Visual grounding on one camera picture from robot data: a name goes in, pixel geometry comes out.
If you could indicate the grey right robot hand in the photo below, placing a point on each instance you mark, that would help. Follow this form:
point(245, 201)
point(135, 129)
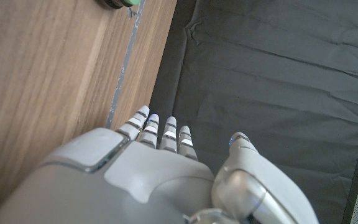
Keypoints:
point(154, 186)

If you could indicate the green button with black base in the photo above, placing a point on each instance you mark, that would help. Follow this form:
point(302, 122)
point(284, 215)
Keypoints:
point(113, 3)

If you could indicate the grey tape outline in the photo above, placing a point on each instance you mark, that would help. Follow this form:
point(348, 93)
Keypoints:
point(125, 59)

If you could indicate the black backdrop cloth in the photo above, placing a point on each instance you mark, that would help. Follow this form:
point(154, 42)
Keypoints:
point(275, 77)

